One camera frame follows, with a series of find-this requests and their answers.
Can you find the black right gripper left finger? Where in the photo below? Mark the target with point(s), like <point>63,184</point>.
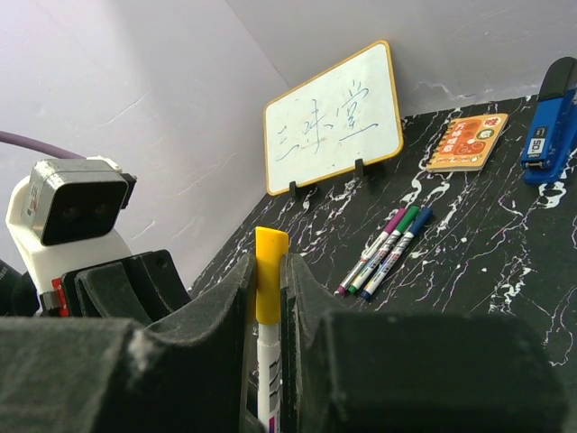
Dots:
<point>187,372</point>

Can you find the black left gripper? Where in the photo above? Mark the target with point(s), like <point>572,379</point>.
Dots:
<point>145,287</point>

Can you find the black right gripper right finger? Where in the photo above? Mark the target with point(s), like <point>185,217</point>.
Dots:
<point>372,371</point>

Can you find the white pen yellow tip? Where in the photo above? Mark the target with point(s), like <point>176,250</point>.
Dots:
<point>269,375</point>

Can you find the yellow pen cap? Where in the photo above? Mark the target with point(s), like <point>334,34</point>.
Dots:
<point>271,245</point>

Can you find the white pen green tip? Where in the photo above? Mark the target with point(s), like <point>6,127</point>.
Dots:
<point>401,224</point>

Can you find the white pen purple tip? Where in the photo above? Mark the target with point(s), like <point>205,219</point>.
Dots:
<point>370,251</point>

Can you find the white pen blue tip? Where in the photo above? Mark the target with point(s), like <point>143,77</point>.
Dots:
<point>402,244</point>

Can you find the orange notebook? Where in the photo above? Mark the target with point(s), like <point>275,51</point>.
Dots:
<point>467,143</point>

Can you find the small wood-framed whiteboard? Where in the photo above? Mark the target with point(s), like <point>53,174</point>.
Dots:
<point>346,114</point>

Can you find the blue whiteboard eraser marker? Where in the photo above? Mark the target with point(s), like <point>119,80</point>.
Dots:
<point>551,137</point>

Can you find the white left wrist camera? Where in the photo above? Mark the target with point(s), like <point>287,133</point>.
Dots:
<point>61,219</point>

